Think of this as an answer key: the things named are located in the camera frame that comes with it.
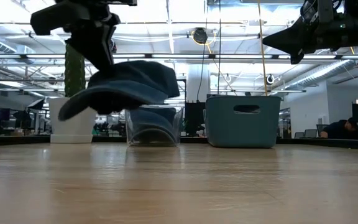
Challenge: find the thin black hanging cable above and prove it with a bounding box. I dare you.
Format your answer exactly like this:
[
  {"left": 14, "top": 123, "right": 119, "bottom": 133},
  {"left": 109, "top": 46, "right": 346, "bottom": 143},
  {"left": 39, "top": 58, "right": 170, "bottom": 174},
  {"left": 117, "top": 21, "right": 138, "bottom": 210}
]
[{"left": 198, "top": 43, "right": 208, "bottom": 101}]

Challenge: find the green cactus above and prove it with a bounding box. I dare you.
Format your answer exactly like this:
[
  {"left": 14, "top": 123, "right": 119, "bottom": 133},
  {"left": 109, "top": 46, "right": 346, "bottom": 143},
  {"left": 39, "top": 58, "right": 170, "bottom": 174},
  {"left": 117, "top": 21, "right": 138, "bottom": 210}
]
[{"left": 63, "top": 43, "right": 86, "bottom": 98}]

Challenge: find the teal plastic bin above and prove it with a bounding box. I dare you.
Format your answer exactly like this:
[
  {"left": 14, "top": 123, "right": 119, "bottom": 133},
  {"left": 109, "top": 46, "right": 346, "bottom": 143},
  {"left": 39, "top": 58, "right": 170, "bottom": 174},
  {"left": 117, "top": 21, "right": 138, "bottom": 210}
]
[{"left": 204, "top": 95, "right": 282, "bottom": 149}]

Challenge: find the silver ceiling duct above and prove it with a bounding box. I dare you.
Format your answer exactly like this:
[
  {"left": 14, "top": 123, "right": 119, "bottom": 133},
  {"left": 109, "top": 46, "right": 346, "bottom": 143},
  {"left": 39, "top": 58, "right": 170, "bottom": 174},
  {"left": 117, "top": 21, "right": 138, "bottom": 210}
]
[{"left": 290, "top": 58, "right": 354, "bottom": 90}]

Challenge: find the clear plastic bin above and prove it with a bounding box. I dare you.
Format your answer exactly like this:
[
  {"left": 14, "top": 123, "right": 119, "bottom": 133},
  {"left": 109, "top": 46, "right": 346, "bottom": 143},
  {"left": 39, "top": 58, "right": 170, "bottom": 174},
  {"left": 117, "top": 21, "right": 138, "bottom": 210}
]
[{"left": 124, "top": 105, "right": 185, "bottom": 147}]

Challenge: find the person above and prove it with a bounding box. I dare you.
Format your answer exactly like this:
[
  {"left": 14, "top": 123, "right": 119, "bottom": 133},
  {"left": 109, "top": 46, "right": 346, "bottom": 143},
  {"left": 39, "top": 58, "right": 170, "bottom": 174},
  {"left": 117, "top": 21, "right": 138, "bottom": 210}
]
[{"left": 318, "top": 116, "right": 358, "bottom": 140}]

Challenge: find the yellow cable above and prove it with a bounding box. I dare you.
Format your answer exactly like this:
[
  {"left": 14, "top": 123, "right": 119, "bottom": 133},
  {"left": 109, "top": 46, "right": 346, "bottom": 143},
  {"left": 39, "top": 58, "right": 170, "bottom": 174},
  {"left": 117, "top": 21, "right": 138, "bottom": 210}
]
[{"left": 256, "top": 0, "right": 269, "bottom": 97}]

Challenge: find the black keyboard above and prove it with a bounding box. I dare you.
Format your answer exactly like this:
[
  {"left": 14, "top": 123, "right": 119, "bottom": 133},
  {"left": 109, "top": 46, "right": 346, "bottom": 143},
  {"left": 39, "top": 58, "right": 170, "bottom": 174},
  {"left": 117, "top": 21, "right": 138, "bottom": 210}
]
[{"left": 184, "top": 100, "right": 209, "bottom": 138}]

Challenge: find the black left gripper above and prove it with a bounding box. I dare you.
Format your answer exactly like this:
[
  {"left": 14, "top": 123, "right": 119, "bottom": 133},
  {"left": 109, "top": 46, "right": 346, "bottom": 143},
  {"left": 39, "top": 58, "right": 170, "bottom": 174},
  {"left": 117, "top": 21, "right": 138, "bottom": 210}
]
[{"left": 29, "top": 0, "right": 121, "bottom": 74}]

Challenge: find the black ceiling cable reel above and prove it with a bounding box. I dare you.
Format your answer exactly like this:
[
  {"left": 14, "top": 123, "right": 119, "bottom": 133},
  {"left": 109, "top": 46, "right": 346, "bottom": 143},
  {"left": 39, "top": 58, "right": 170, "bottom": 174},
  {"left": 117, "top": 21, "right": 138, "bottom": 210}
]
[{"left": 193, "top": 27, "right": 209, "bottom": 45}]

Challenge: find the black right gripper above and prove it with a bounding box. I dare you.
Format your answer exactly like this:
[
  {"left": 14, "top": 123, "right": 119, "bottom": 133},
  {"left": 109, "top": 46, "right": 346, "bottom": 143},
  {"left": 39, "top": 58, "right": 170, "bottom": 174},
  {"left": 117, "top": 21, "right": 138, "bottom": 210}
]
[{"left": 262, "top": 0, "right": 347, "bottom": 65}]

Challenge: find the long ceiling light bar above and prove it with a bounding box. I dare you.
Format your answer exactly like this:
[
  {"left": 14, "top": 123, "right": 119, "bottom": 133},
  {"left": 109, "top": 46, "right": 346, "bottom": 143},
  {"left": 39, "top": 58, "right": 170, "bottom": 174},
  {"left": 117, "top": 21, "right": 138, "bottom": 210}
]
[{"left": 0, "top": 53, "right": 358, "bottom": 60}]

